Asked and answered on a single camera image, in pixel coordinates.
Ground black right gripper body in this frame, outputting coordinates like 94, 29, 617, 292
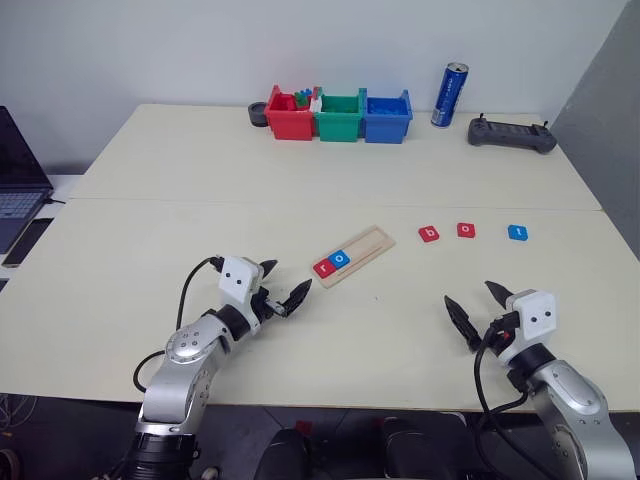
481, 309, 520, 352

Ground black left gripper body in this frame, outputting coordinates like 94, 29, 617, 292
251, 279, 288, 322

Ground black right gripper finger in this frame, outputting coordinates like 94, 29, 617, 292
483, 280, 513, 310
443, 294, 484, 354

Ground wooden letter tray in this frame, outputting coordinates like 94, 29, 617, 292
310, 224, 397, 291

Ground dark rounded shape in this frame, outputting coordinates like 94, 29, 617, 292
256, 427, 315, 480
381, 416, 470, 480

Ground red plastic bin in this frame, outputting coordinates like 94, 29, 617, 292
264, 84, 318, 143

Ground black round holder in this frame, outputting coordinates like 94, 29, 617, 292
247, 101, 272, 129

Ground green plastic bin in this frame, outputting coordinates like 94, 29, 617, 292
313, 88, 365, 144

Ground grey handheld controller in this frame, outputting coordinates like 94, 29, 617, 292
467, 113, 559, 156

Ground blue plastic bin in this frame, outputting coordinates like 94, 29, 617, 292
359, 88, 415, 146

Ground blue drink can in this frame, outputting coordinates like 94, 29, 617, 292
430, 61, 471, 129

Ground black smartphone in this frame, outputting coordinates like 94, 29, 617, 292
1, 217, 55, 270

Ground dark laptop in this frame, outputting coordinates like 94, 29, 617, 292
0, 105, 56, 255

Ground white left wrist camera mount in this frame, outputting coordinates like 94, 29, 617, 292
218, 256, 265, 335

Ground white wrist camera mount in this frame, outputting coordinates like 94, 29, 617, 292
503, 289, 558, 362
218, 256, 265, 335

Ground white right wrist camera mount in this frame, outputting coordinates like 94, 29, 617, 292
503, 289, 558, 362

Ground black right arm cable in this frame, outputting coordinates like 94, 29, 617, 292
472, 319, 531, 480

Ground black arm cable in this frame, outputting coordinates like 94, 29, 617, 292
472, 319, 531, 480
132, 255, 224, 397

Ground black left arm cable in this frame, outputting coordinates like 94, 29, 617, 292
132, 255, 224, 397

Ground tangled thin cables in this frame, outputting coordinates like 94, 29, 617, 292
0, 393, 37, 432

